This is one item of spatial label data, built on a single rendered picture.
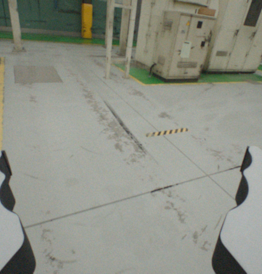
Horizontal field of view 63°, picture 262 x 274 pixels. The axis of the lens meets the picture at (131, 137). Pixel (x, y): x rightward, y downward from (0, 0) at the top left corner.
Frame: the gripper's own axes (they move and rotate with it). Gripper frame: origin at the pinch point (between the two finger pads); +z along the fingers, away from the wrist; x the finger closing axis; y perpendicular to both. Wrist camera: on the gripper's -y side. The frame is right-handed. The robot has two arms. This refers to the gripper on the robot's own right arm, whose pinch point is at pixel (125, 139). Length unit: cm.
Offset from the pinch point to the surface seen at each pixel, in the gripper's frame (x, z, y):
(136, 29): 29, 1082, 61
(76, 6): -206, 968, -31
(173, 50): 81, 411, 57
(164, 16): 66, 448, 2
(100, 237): -18, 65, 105
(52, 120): -87, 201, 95
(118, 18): -47, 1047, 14
